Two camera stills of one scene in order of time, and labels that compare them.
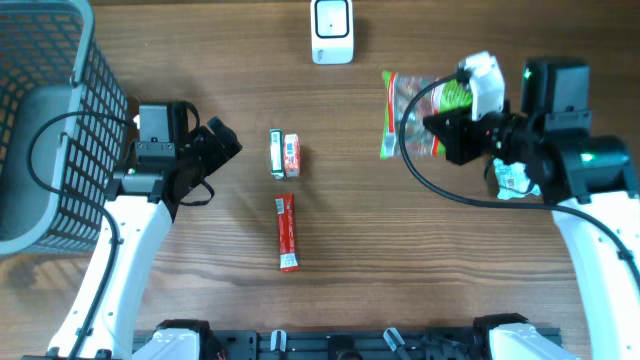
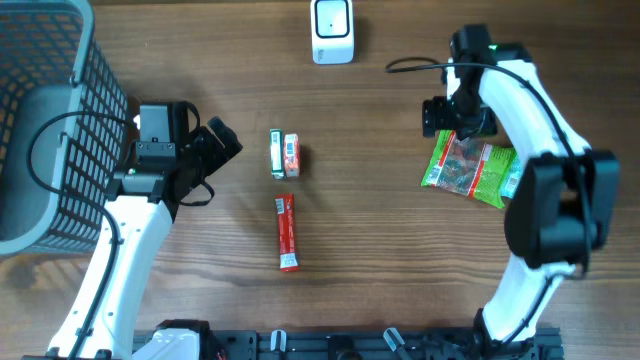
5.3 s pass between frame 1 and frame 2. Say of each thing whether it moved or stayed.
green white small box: stayed
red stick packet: stayed
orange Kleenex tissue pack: stayed
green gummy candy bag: moved
